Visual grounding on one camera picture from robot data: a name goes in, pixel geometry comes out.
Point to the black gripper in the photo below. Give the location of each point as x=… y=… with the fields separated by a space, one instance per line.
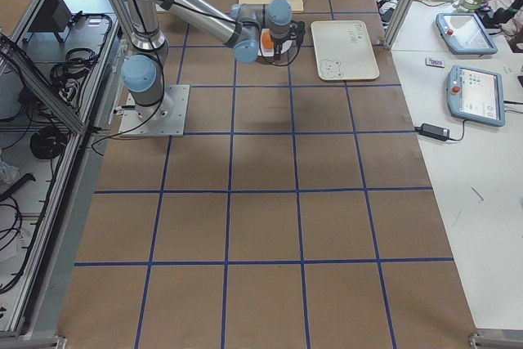
x=279 y=43

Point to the orange fruit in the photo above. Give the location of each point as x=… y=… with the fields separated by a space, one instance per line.
x=266 y=41

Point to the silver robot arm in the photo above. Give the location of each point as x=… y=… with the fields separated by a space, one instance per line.
x=240 y=30

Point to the cream tray with bear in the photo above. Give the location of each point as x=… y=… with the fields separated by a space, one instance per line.
x=343 y=51

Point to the white round plate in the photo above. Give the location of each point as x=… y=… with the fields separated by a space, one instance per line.
x=285 y=47

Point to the small white label box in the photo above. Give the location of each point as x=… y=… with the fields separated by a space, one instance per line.
x=434 y=62

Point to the black power adapter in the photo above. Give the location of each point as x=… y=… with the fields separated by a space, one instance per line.
x=433 y=131

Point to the far blue teach pendant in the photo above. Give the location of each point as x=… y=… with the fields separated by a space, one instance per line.
x=464 y=34

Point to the blue teach pendant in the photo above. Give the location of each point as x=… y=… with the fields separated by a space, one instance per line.
x=476 y=95
x=464 y=34

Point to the green white bottle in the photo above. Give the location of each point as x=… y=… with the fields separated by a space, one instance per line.
x=469 y=6

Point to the near blue teach pendant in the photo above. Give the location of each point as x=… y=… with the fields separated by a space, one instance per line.
x=476 y=95

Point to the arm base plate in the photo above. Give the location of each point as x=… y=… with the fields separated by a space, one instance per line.
x=167 y=120

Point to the aluminium frame post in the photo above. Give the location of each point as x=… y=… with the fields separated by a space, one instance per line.
x=402 y=1

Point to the aluminium side rack frame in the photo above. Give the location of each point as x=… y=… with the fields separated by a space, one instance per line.
x=57 y=57

